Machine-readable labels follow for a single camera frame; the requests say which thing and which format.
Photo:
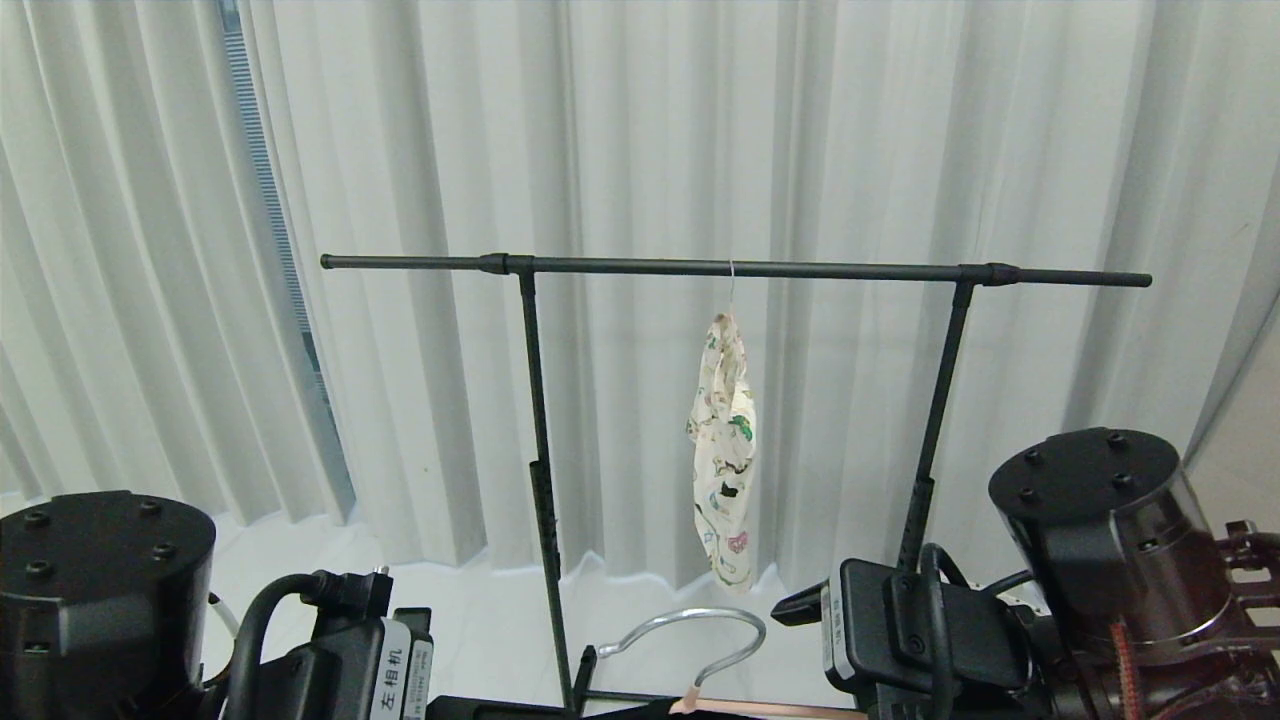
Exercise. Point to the black garment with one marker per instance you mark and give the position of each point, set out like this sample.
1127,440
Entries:
640,714

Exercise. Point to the white curtain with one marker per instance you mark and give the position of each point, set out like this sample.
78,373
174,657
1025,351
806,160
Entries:
620,150
120,250

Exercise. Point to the cream printed garment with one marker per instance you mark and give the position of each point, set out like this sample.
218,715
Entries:
722,450

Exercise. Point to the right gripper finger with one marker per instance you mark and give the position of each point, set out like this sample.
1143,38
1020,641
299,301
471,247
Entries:
805,606

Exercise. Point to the pink clothes hanger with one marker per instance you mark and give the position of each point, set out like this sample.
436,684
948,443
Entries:
732,290
770,710

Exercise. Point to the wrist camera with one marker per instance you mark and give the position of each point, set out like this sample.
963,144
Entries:
345,670
890,620

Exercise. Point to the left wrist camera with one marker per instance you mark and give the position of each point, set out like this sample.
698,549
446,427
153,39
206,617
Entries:
345,670

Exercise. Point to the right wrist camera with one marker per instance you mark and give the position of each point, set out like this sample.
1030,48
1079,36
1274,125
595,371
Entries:
890,620

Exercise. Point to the black clothes rack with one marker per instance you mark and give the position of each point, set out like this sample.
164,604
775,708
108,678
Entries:
640,268

